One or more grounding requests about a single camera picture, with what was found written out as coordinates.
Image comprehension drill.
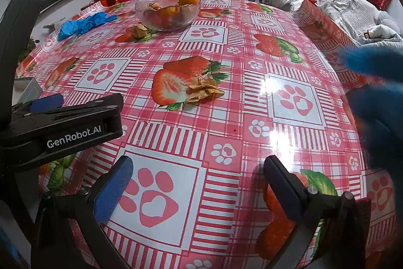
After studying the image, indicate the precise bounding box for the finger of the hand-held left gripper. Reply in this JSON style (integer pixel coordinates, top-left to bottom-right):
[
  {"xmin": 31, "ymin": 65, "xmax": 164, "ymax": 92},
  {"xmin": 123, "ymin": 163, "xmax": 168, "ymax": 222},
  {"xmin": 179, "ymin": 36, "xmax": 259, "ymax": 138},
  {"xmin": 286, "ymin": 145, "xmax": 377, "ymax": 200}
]
[
  {"xmin": 30, "ymin": 94, "xmax": 64, "ymax": 113},
  {"xmin": 11, "ymin": 93, "xmax": 124, "ymax": 123}
]

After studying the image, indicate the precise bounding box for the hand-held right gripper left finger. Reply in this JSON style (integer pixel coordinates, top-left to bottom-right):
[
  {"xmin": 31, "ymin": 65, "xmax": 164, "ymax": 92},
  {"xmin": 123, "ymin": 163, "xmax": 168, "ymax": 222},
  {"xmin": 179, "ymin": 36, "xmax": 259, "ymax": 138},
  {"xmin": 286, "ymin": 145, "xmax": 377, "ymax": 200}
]
[{"xmin": 30, "ymin": 156, "xmax": 134, "ymax": 269}]

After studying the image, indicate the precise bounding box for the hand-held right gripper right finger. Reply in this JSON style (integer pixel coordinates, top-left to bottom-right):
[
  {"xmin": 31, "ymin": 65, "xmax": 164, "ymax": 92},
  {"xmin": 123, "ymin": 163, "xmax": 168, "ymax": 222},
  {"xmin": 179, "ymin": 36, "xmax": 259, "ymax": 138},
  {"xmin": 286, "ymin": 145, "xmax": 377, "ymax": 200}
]
[{"xmin": 263, "ymin": 156, "xmax": 372, "ymax": 269}]

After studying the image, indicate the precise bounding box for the white cardboard box tray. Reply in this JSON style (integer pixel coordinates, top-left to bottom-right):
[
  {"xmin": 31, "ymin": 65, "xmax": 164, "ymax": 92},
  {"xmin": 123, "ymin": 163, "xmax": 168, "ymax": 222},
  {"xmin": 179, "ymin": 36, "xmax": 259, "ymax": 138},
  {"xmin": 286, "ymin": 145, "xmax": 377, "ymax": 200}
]
[{"xmin": 13, "ymin": 77, "xmax": 42, "ymax": 102}]

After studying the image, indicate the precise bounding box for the pile of blue gloves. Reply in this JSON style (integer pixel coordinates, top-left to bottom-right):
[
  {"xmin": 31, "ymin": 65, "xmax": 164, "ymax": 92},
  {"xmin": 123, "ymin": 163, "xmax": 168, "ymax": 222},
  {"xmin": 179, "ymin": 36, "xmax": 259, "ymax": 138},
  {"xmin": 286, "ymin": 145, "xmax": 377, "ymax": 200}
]
[{"xmin": 57, "ymin": 12, "xmax": 118, "ymax": 41}]

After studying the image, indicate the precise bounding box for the small fruit beside bowl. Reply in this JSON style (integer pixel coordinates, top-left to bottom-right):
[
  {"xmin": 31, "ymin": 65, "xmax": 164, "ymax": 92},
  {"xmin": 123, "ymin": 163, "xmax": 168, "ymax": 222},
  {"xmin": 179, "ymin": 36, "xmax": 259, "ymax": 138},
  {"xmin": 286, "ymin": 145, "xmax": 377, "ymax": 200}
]
[{"xmin": 130, "ymin": 23, "xmax": 148, "ymax": 40}]

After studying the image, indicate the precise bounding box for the red printed tablecloth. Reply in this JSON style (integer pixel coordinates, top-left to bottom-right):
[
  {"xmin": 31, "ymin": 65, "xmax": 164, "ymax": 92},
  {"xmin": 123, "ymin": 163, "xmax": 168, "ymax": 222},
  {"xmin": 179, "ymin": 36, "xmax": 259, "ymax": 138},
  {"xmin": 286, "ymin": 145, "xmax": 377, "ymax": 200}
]
[{"xmin": 14, "ymin": 0, "xmax": 403, "ymax": 269}]

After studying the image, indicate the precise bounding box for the pile of dry peels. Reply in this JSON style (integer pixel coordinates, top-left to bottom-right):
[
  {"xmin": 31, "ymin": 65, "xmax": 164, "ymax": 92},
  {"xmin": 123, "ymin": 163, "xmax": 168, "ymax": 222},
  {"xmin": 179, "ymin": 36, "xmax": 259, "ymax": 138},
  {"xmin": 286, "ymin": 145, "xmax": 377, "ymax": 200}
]
[{"xmin": 186, "ymin": 73, "xmax": 225, "ymax": 105}]

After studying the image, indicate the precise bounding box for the glass bowl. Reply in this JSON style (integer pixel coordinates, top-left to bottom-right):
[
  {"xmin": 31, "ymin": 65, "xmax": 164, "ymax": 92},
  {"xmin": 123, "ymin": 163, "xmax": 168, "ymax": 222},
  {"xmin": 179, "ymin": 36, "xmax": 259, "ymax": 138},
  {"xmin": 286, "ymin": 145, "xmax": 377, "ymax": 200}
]
[{"xmin": 135, "ymin": 0, "xmax": 202, "ymax": 32}]

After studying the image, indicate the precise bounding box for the grey striped blanket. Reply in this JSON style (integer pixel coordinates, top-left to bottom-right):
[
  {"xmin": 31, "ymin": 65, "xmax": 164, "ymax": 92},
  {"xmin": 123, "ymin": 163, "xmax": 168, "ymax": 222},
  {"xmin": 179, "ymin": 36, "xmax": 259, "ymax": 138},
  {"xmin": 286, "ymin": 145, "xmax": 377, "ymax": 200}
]
[{"xmin": 310, "ymin": 0, "xmax": 403, "ymax": 46}]

